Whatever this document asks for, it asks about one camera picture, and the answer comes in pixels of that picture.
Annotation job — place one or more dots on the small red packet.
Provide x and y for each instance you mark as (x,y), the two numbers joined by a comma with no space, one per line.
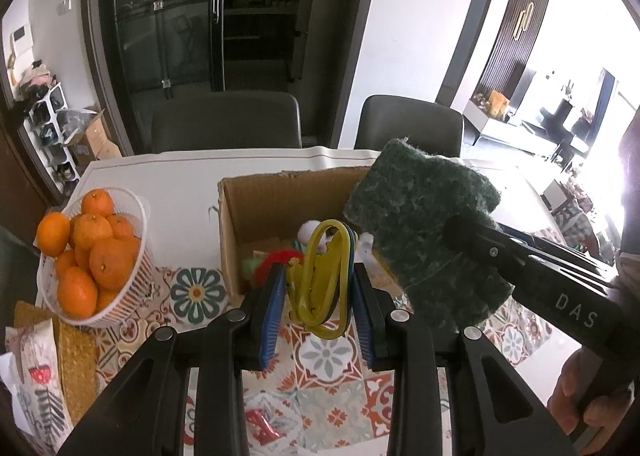
(262,426)

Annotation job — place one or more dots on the white shoe rack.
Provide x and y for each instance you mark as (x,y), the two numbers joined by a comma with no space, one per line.
(50,131)

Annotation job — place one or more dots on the dark grey room door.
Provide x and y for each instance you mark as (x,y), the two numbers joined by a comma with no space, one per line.
(472,36)

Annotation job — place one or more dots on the pile of oranges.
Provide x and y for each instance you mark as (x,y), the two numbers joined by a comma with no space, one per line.
(112,261)

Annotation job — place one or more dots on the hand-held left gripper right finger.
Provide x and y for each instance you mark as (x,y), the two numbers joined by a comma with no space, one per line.
(363,321)

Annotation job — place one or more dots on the dark slatted wall panel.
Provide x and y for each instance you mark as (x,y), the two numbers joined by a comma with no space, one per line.
(520,26)

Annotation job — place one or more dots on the brown entrance door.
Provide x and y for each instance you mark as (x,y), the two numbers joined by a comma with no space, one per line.
(20,176)

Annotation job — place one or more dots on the red plush strawberry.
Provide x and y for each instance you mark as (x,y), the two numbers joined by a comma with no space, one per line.
(282,258)

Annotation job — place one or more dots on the person's right hand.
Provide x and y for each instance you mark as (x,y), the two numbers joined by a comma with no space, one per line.
(562,396)

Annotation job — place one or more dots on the white intercom panel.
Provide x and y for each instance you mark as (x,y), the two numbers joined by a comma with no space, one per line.
(21,40)

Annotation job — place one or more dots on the white patterned tablecloth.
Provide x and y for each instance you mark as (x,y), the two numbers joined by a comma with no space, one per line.
(165,176)

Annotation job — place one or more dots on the small open carton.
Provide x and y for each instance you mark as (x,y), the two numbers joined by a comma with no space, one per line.
(97,141)

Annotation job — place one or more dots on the green scouring pad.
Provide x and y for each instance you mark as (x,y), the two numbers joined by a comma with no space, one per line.
(425,196)

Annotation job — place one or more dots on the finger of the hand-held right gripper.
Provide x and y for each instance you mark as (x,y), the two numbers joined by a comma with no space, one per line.
(560,253)
(475,243)

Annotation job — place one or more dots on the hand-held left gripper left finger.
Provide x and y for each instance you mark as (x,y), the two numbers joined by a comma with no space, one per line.
(270,321)

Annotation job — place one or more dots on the yellow bag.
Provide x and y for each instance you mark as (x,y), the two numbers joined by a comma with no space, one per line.
(498,104)

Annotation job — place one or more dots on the white plush toy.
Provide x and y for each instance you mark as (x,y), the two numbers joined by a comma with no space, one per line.
(307,232)

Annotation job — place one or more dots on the patterned snack packet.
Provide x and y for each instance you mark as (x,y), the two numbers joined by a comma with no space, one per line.
(40,386)

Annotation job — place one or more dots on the white low cabinet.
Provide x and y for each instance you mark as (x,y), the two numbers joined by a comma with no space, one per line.
(500,131)

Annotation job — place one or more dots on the chair with patterned cushion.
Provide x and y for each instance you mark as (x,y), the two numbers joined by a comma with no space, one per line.
(575,221)

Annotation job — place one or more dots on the dark glass sliding door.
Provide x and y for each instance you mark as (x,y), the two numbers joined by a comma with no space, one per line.
(165,11)

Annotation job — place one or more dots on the person's right forearm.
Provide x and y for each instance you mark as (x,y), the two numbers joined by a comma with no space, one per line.
(631,196)

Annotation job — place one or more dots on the brown cardboard box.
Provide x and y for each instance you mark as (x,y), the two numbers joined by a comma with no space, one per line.
(270,206)

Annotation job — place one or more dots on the yellow woven tissue box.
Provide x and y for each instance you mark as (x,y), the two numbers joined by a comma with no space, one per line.
(75,366)

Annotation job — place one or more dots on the pink cloth bundle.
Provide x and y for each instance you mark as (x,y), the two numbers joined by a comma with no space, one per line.
(37,77)

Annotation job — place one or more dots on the dark dining chair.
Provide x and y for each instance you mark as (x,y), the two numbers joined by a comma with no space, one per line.
(225,121)
(407,126)

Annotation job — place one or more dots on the white plastic basket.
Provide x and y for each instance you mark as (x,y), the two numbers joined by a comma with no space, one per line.
(127,296)

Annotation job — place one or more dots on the yellow plastic clip toy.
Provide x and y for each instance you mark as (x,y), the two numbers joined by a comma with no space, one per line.
(305,308)

